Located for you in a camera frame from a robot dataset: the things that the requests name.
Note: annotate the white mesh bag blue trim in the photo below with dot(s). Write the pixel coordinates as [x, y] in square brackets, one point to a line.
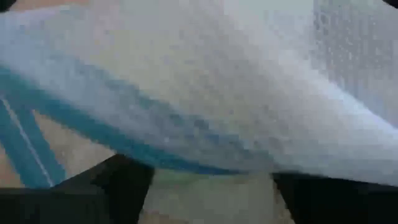
[217, 93]

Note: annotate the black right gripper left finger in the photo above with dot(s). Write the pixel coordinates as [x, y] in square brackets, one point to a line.
[93, 199]

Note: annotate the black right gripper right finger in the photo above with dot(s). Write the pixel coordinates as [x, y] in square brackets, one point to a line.
[342, 202]

